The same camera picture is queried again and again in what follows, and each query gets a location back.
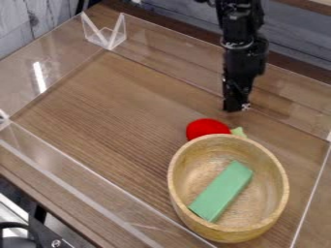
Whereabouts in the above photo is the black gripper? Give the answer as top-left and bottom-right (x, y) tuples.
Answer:
(223, 38), (270, 112)

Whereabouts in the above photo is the red plush strawberry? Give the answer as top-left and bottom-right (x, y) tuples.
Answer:
(186, 118), (247, 140)

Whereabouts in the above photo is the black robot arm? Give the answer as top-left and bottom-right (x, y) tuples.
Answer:
(194, 0), (270, 112)

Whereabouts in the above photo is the wooden bowl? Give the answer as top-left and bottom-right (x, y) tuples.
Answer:
(167, 135), (290, 243)

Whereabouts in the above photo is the green rectangular block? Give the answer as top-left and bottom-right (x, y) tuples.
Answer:
(188, 161), (254, 223)

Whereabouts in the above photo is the clear acrylic tray wall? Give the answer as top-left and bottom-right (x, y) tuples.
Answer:
(0, 3), (331, 248)

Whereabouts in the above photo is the clear acrylic corner bracket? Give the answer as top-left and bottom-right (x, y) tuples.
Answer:
(80, 13), (127, 50)

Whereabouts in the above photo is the black metal table frame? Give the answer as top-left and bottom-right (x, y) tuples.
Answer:
(27, 201), (81, 248)

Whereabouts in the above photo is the black cable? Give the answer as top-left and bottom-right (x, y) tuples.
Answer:
(0, 222), (32, 248)

